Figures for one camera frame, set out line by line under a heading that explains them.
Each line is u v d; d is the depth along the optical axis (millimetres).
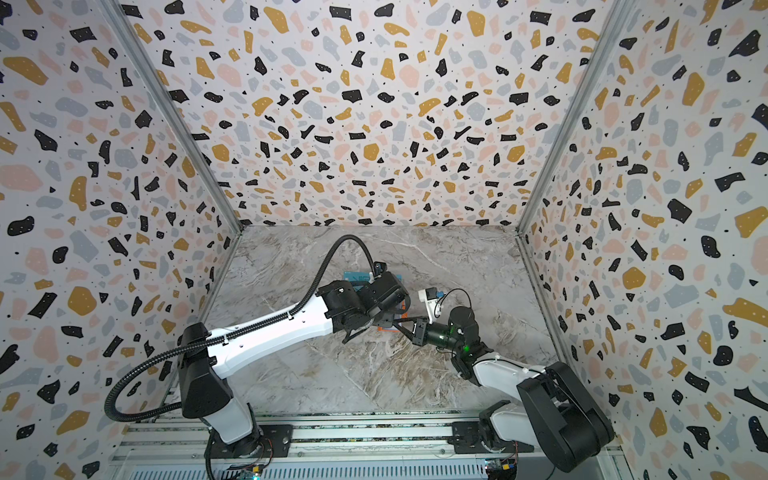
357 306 515
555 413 429
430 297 759
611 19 730
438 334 732
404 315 763
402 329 781
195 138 945
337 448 731
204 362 412
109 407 367
